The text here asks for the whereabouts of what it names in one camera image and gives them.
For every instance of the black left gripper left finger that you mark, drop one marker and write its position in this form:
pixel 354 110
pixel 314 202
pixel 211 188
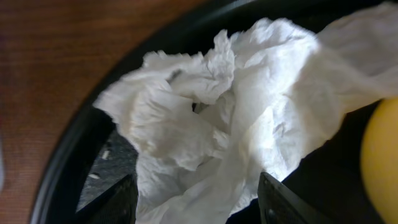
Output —
pixel 117 205

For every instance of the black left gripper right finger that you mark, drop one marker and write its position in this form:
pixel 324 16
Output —
pixel 279 205

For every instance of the white paper napkin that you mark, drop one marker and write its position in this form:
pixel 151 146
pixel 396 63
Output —
pixel 206 125

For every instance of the yellow bowl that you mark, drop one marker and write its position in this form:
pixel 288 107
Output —
pixel 379 160

